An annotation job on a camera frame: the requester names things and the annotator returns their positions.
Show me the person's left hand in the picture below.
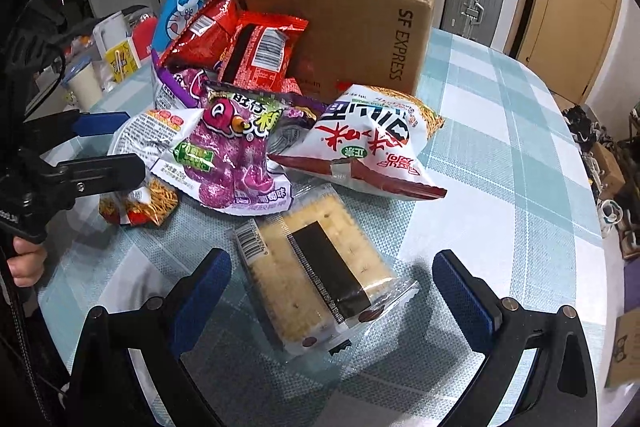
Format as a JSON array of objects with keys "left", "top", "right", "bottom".
[{"left": 7, "top": 237, "right": 48, "bottom": 289}]

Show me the yellow box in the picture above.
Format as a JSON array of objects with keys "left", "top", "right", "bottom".
[{"left": 104, "top": 38, "right": 141, "bottom": 82}]

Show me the orange noodle snack packet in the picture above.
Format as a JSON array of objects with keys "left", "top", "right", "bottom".
[{"left": 99, "top": 177, "right": 181, "bottom": 228}]

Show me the white purple snack packet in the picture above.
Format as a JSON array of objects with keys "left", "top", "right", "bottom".
[{"left": 152, "top": 64, "right": 221, "bottom": 112}]

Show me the blue cartoon bag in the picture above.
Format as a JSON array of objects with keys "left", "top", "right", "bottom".
[{"left": 151, "top": 0, "right": 242, "bottom": 58}]

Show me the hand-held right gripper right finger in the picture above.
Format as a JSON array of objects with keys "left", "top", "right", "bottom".
[{"left": 431, "top": 249, "right": 598, "bottom": 427}]

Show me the clear cracker packet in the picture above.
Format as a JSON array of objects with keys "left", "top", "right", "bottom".
[{"left": 230, "top": 194, "right": 420, "bottom": 360}]

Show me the purple cartoon candy packet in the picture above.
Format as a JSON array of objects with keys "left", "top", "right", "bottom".
[{"left": 192, "top": 82, "right": 296, "bottom": 215}]

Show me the red snack packet dark band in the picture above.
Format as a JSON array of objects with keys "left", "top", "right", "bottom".
[{"left": 217, "top": 11, "right": 309, "bottom": 95}]

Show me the flat cardboard piece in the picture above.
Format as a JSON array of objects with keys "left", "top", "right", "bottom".
[{"left": 605, "top": 312, "right": 640, "bottom": 390}]

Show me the white cup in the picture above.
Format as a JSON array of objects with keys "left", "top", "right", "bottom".
[{"left": 65, "top": 64, "right": 104, "bottom": 110}]

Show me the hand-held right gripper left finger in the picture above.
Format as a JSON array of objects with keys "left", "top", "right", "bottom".
[{"left": 65, "top": 248, "right": 233, "bottom": 427}]

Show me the plaid tablecloth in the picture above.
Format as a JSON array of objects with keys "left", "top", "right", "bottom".
[{"left": 35, "top": 27, "right": 608, "bottom": 427}]

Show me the silver purple snack packet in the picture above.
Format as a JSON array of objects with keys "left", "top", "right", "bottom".
[{"left": 267, "top": 94, "right": 328, "bottom": 155}]

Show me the shiny red snack packet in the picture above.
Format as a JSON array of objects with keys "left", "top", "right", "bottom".
[{"left": 159, "top": 0, "right": 242, "bottom": 72}]

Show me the pile of shoes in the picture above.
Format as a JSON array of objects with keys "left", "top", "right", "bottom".
[{"left": 562, "top": 104, "right": 613, "bottom": 158}]

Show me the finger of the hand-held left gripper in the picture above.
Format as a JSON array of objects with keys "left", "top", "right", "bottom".
[
  {"left": 42, "top": 152, "right": 147, "bottom": 208},
  {"left": 22, "top": 108, "right": 132, "bottom": 144}
]

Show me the white red noodle snack packet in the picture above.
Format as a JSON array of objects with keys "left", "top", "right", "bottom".
[{"left": 267, "top": 84, "right": 448, "bottom": 200}]

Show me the brown cardboard box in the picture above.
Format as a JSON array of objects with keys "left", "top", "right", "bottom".
[{"left": 231, "top": 0, "right": 437, "bottom": 95}]

